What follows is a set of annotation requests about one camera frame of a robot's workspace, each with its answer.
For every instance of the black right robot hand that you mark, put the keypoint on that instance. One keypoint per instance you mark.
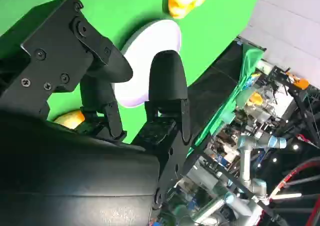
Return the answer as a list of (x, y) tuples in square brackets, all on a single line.
[(62, 173)]

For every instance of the orange and white bread roll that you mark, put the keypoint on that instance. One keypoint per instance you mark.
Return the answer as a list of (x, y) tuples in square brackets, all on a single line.
[(71, 118), (185, 1)]

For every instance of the lilac plate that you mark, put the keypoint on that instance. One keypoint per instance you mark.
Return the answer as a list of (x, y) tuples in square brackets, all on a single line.
[(155, 41)]

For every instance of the green table cloth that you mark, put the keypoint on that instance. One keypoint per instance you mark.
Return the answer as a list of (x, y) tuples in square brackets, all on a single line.
[(112, 6)]

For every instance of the black curtain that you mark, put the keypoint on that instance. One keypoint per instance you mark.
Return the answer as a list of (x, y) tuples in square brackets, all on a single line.
[(215, 86)]

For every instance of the yellow object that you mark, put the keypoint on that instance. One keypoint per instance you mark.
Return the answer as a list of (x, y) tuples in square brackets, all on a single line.
[(255, 99)]

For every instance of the orange machine part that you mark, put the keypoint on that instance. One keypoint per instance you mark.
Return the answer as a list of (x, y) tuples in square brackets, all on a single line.
[(300, 82)]

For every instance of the black truss frame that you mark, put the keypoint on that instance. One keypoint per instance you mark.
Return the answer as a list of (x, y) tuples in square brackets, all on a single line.
[(303, 106)]

